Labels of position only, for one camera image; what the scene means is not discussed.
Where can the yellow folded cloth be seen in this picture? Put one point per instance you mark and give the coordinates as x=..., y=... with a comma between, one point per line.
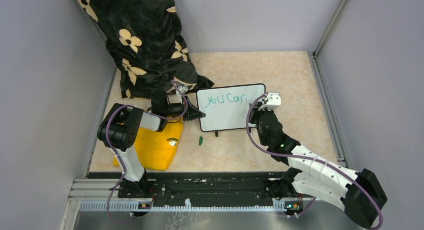
x=156, y=150

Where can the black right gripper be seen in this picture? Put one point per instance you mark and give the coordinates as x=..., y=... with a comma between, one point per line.
x=256, y=111

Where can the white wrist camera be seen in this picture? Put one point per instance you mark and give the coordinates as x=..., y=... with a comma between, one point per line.
x=181, y=90
x=270, y=102

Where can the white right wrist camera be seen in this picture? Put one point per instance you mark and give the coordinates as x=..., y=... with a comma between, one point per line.
x=270, y=102

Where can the aluminium frame rail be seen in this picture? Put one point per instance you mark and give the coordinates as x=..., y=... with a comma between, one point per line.
x=334, y=58

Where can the black floral blanket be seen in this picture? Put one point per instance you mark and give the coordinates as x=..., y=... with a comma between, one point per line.
x=144, y=38

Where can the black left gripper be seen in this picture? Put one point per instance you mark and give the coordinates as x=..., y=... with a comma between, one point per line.
x=192, y=113

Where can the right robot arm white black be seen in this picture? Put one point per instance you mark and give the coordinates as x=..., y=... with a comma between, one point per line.
x=359, y=194

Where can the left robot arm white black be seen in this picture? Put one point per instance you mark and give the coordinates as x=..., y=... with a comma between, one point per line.
x=119, y=131

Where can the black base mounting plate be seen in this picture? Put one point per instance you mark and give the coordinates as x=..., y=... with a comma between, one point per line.
x=213, y=189

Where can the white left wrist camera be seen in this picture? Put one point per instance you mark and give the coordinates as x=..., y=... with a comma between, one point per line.
x=181, y=90

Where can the white whiteboard black frame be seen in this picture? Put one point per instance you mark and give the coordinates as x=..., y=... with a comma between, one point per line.
x=226, y=108

